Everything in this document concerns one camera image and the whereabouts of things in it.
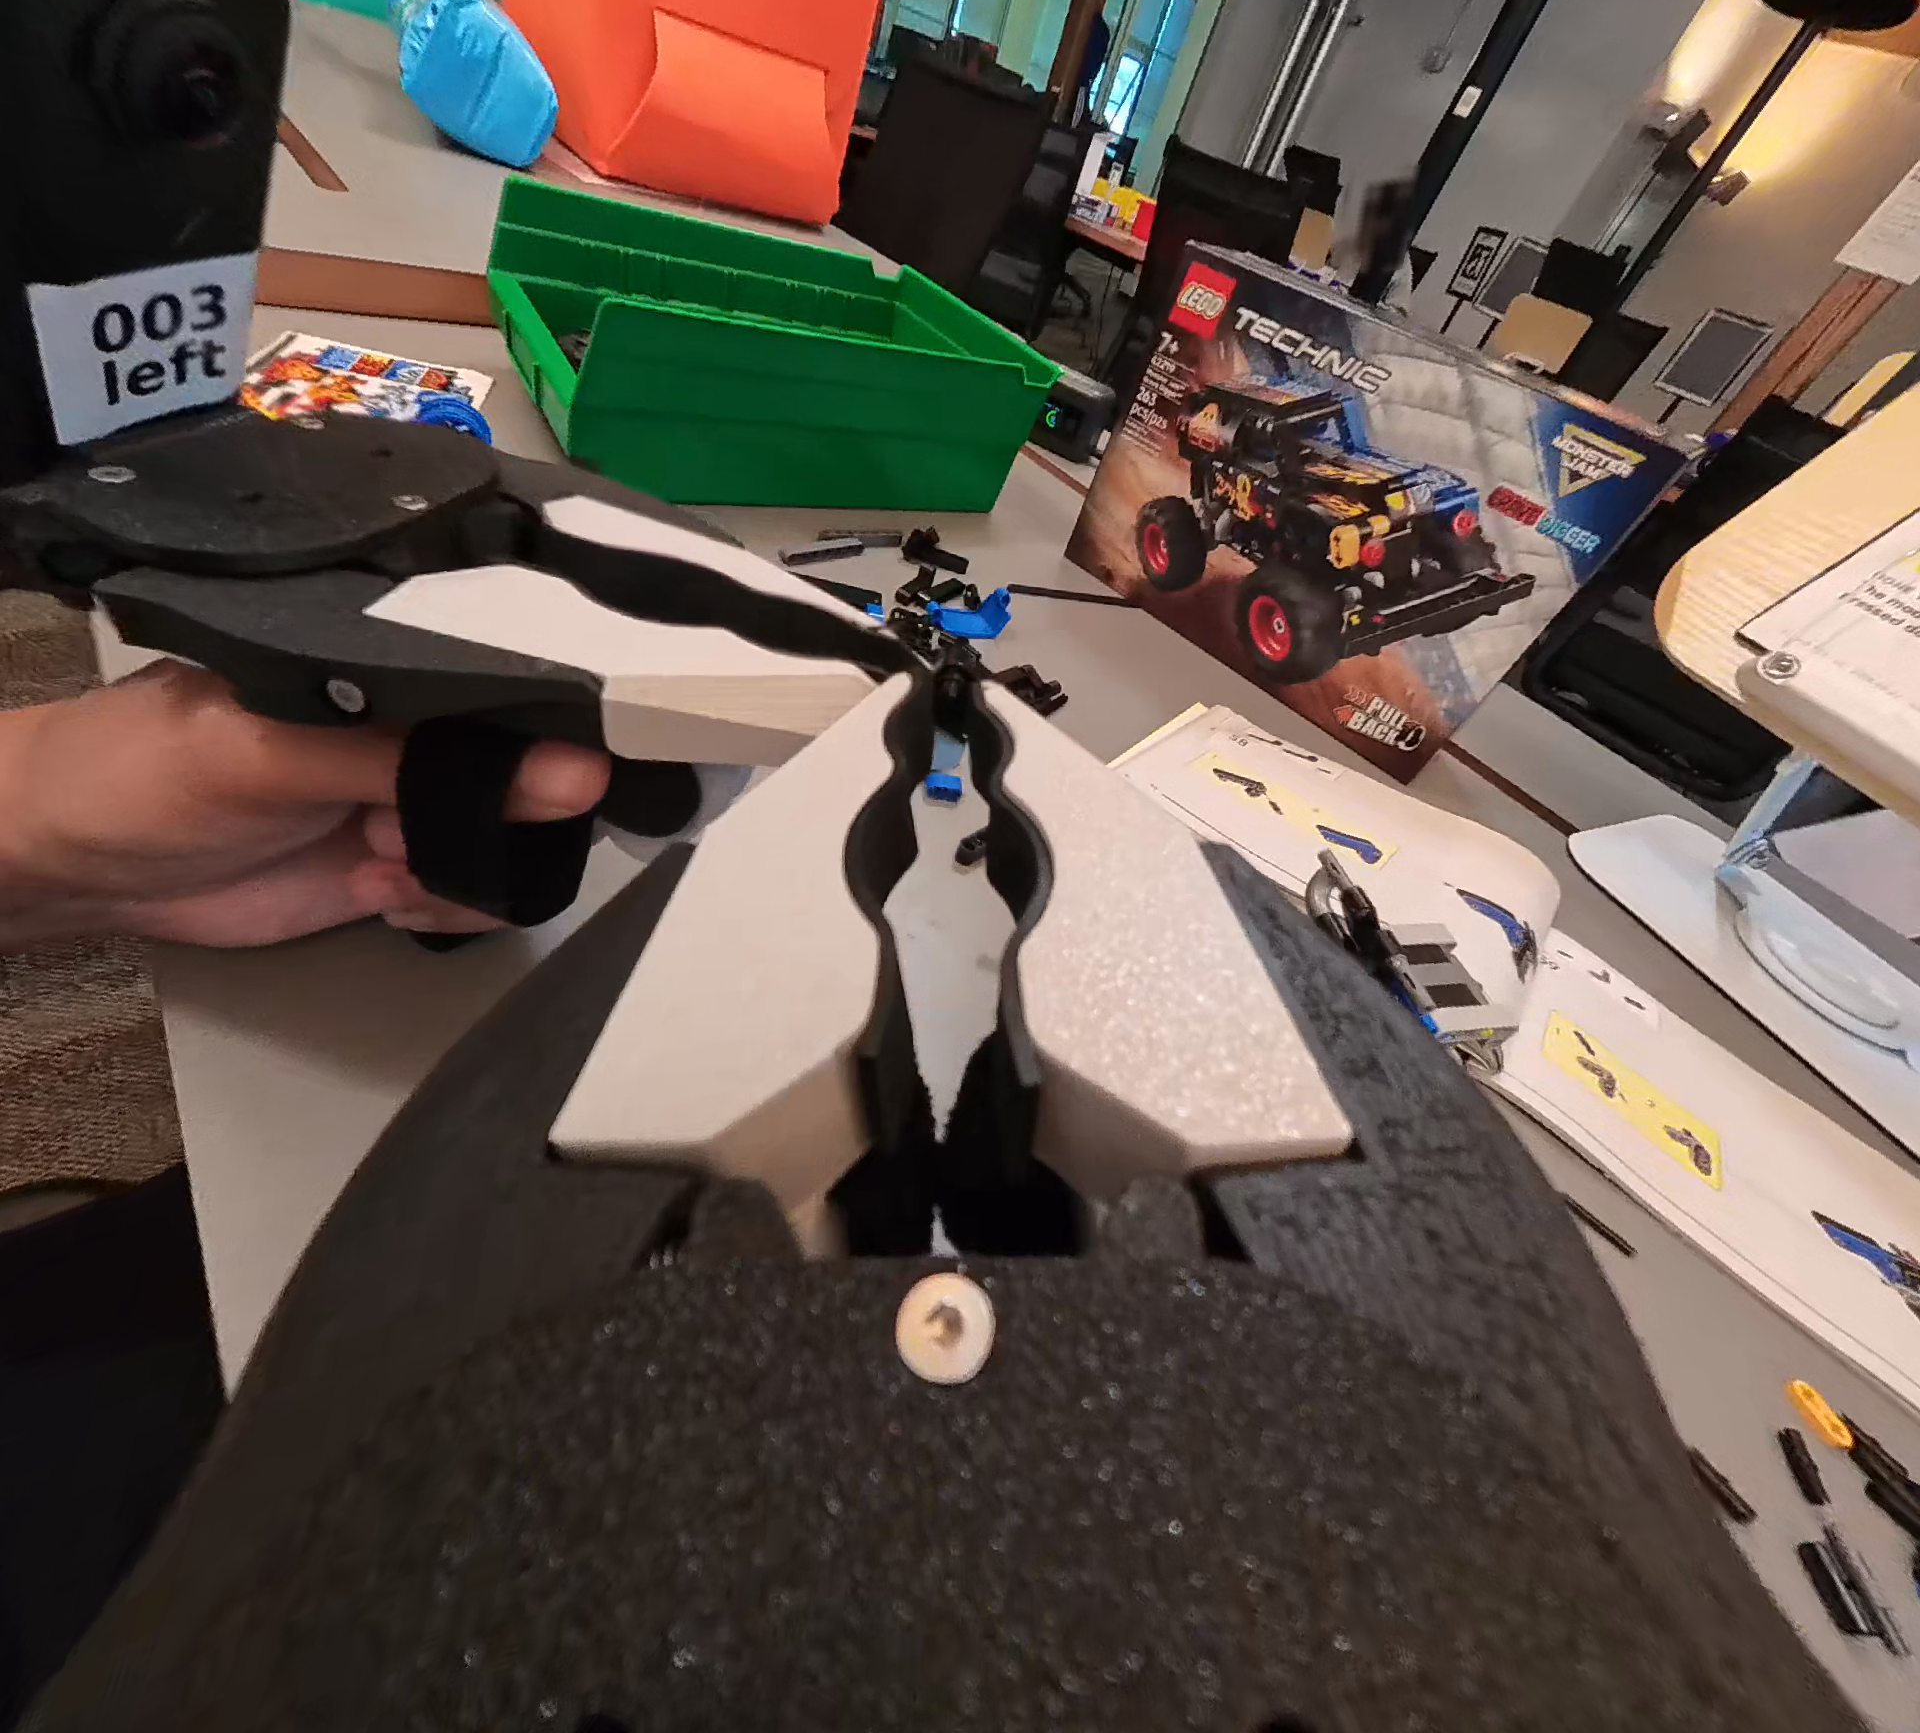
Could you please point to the white desk stand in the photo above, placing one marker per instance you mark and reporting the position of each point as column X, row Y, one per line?
column 1666, row 878

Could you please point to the person's dark pants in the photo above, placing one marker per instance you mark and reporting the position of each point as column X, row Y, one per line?
column 91, row 1389

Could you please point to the small black timer device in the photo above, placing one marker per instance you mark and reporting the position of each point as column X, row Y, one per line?
column 1072, row 420

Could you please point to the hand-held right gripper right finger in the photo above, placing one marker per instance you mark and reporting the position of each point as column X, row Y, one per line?
column 1170, row 999

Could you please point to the short black lego axle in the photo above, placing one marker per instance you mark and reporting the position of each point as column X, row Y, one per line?
column 1598, row 1227

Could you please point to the blue angled lego piece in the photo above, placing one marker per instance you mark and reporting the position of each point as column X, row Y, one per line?
column 967, row 616

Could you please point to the yellow and red boxes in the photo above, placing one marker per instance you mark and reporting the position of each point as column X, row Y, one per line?
column 1117, row 211

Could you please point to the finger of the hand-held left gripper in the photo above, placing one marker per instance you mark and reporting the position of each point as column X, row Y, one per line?
column 645, row 534
column 675, row 690

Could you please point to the black office chair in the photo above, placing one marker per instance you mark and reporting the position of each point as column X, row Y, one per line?
column 944, row 174

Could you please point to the green plastic bin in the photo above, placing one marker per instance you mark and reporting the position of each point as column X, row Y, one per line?
column 780, row 428

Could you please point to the lego instruction booklet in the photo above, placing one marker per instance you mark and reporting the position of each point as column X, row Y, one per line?
column 1651, row 1163

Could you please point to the grey lego chassis assembly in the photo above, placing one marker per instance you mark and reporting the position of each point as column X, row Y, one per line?
column 1425, row 976

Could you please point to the long black lego axle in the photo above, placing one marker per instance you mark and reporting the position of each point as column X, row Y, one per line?
column 1065, row 596

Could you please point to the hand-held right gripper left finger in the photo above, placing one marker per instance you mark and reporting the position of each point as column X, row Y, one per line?
column 720, row 984

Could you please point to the monster truck lego box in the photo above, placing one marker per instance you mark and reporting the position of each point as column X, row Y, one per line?
column 1349, row 488

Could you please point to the pale wooden board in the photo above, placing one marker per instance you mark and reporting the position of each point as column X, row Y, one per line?
column 1739, row 564

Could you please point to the black lego pin assembly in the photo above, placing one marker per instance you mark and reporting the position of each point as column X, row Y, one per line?
column 952, row 697

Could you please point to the pile of black lego pieces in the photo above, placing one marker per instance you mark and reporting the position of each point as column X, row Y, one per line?
column 914, row 550

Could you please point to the person's left hand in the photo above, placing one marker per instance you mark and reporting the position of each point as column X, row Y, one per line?
column 179, row 803

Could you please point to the colourful sticker sheet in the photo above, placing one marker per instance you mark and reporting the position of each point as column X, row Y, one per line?
column 345, row 383

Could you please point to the black lego pin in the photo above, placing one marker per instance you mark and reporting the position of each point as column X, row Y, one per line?
column 1720, row 1487
column 1803, row 1464
column 1845, row 1590

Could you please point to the blue filled plastic bag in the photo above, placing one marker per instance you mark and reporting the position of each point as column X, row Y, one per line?
column 481, row 76

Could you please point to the yellow tipped black lego part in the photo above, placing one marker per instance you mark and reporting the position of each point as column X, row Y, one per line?
column 1820, row 1415

